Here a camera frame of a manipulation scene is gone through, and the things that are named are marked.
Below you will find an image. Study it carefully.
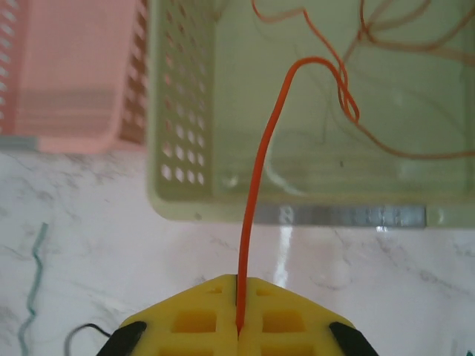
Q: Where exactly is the green plastic basket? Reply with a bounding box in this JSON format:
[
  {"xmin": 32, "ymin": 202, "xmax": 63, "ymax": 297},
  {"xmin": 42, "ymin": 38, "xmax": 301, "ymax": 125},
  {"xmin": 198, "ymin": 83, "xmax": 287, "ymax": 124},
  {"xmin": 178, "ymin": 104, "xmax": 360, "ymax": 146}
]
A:
[{"xmin": 145, "ymin": 0, "xmax": 475, "ymax": 228}]

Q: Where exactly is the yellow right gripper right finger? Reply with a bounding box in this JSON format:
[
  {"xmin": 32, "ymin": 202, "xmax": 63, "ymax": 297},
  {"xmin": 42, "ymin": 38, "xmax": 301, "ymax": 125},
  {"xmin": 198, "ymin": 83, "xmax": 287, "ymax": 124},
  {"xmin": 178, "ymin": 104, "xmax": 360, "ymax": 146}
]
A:
[{"xmin": 237, "ymin": 276, "xmax": 378, "ymax": 356}]

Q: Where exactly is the thin red cable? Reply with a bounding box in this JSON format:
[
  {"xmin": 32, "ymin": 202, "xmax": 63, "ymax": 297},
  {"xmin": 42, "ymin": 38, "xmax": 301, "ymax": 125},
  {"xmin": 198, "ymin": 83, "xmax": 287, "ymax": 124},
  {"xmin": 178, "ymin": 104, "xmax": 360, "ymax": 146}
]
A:
[
  {"xmin": 251, "ymin": 0, "xmax": 361, "ymax": 123},
  {"xmin": 235, "ymin": 55, "xmax": 475, "ymax": 333},
  {"xmin": 343, "ymin": 0, "xmax": 475, "ymax": 55}
]

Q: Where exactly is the pink plastic basket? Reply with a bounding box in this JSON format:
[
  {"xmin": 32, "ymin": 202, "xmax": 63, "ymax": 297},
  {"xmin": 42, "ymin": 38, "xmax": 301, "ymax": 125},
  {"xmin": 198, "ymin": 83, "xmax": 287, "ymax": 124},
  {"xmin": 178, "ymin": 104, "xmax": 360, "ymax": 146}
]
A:
[{"xmin": 0, "ymin": 0, "xmax": 149, "ymax": 155}]

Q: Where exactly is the thin green cable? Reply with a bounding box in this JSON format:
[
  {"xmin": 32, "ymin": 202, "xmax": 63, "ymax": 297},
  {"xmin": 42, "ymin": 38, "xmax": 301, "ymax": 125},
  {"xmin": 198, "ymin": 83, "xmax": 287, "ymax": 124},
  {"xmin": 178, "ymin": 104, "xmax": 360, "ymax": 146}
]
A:
[{"xmin": 17, "ymin": 221, "xmax": 50, "ymax": 356}]

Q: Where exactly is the thin black cable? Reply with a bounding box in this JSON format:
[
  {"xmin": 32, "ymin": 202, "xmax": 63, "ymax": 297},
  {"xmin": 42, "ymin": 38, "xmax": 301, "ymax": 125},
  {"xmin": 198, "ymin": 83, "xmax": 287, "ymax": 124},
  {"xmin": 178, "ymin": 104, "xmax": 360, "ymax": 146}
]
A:
[{"xmin": 63, "ymin": 322, "xmax": 112, "ymax": 356}]

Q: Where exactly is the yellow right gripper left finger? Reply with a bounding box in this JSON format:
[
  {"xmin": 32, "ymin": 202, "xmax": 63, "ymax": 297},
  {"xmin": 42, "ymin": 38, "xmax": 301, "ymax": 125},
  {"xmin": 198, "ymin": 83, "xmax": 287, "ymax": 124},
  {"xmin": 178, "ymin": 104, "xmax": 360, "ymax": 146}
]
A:
[{"xmin": 96, "ymin": 274, "xmax": 239, "ymax": 356}]

